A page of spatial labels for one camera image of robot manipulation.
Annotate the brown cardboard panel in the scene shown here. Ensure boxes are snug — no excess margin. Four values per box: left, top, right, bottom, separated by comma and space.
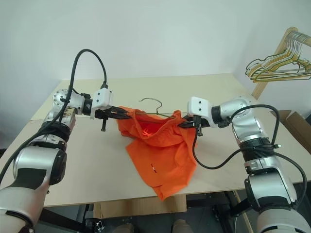
93, 194, 188, 219

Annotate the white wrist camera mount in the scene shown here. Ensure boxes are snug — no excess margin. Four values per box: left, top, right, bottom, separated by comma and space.
187, 96, 215, 128
90, 88, 114, 119

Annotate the brown cardboard box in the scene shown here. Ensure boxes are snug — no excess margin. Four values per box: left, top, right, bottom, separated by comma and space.
278, 110, 311, 154

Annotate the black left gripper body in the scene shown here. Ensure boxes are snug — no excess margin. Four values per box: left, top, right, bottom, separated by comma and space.
93, 106, 115, 132

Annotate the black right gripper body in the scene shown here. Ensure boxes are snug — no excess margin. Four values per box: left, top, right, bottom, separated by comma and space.
185, 115, 207, 136

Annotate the wooden clothes rack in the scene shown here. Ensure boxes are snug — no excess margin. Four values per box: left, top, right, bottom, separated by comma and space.
251, 27, 311, 98

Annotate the bunch of wire hangers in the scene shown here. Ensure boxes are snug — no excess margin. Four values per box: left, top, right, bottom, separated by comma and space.
247, 33, 311, 83

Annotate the green wire hanger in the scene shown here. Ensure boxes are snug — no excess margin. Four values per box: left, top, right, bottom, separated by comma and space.
244, 31, 311, 76
135, 97, 176, 119

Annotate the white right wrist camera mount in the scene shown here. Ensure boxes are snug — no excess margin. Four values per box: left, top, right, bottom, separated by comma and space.
187, 96, 215, 128

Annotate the tan rounded shape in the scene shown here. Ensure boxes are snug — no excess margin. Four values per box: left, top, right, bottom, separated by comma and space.
172, 218, 193, 233
116, 222, 135, 233

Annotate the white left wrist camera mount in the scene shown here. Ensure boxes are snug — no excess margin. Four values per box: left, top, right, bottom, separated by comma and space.
90, 88, 114, 119

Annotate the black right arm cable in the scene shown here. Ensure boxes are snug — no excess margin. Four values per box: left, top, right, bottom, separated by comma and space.
191, 104, 308, 212

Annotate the orange shirt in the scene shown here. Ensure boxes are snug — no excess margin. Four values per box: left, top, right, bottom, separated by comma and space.
116, 109, 198, 201

